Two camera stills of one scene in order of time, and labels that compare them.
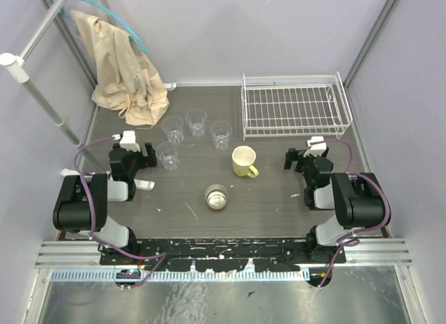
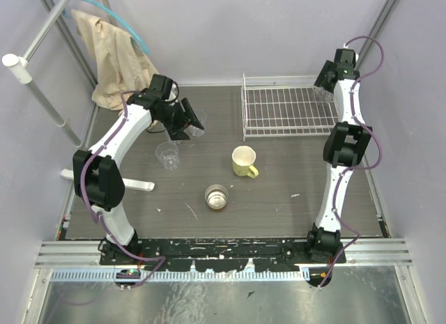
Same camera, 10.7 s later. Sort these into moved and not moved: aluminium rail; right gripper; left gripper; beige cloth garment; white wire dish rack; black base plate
Moved: left gripper; right gripper
Not moved: white wire dish rack; beige cloth garment; aluminium rail; black base plate
